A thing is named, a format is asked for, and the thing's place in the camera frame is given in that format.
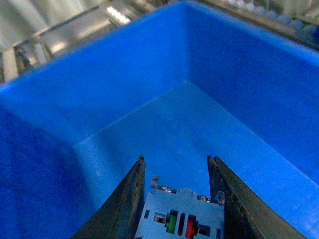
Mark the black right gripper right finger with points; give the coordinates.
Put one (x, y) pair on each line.
(247, 216)

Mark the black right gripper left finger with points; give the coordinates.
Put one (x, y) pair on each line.
(119, 216)

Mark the red green switch contact block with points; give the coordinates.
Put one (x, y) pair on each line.
(170, 213)

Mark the blue empty centre bin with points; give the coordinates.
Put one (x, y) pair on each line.
(178, 84)

